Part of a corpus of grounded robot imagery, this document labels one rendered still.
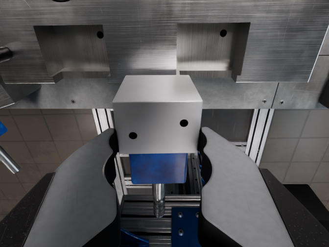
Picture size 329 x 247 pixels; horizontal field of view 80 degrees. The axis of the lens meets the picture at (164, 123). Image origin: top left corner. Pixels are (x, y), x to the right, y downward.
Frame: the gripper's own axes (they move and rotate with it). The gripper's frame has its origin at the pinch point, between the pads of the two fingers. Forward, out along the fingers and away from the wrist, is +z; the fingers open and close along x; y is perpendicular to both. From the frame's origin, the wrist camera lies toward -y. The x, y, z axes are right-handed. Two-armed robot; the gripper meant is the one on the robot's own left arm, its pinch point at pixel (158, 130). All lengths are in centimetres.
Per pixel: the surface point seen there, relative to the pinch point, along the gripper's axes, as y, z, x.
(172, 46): -4.4, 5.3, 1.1
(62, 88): 2.2, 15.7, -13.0
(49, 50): -3.9, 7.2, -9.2
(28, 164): 89, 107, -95
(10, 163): 11.0, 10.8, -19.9
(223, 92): 2.4, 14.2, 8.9
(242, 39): -4.9, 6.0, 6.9
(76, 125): 54, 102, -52
